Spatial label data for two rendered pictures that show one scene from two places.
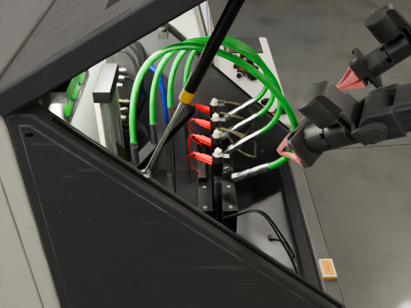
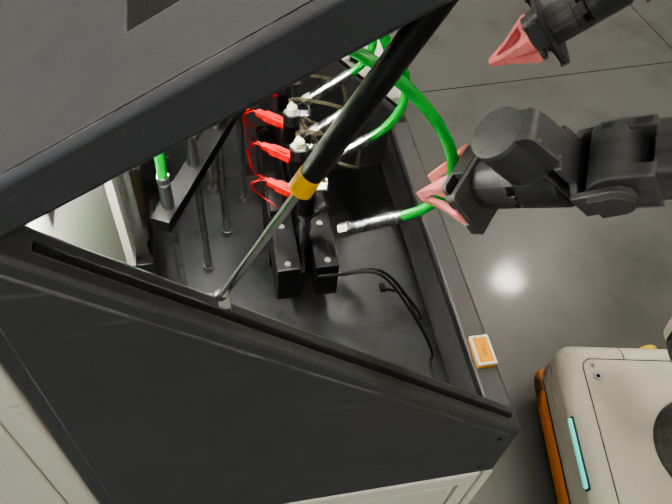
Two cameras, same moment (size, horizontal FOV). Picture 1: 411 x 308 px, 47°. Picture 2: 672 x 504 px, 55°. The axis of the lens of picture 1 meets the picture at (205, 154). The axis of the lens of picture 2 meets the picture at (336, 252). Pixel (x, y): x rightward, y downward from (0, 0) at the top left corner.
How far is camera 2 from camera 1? 28 cm
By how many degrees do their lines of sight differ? 19
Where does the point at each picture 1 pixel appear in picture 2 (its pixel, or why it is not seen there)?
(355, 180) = (462, 139)
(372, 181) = not seen: hidden behind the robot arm
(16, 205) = not seen: outside the picture
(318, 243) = (464, 307)
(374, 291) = (494, 300)
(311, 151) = (483, 208)
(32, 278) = (29, 460)
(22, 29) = not seen: outside the picture
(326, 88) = (535, 124)
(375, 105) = (618, 155)
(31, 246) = (21, 427)
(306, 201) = (438, 236)
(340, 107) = (557, 157)
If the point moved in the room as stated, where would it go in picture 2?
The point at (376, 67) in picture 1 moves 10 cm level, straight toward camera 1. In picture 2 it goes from (565, 29) to (566, 72)
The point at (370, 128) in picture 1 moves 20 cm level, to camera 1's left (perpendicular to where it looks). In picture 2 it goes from (610, 198) to (396, 215)
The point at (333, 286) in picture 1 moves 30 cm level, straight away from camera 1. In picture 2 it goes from (492, 378) to (507, 229)
